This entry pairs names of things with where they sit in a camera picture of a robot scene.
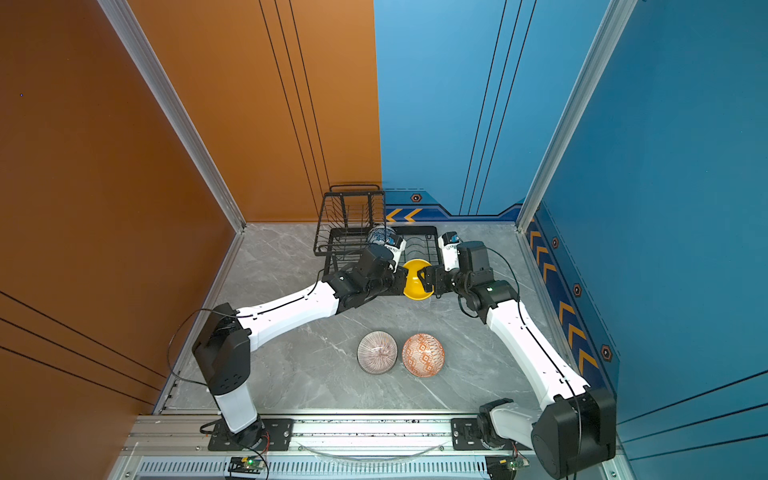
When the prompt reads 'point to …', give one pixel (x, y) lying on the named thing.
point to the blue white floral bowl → (380, 235)
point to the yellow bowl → (413, 286)
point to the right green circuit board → (519, 463)
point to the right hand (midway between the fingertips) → (431, 270)
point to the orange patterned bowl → (423, 355)
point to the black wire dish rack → (349, 212)
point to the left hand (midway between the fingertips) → (410, 268)
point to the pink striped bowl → (377, 352)
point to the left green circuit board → (246, 464)
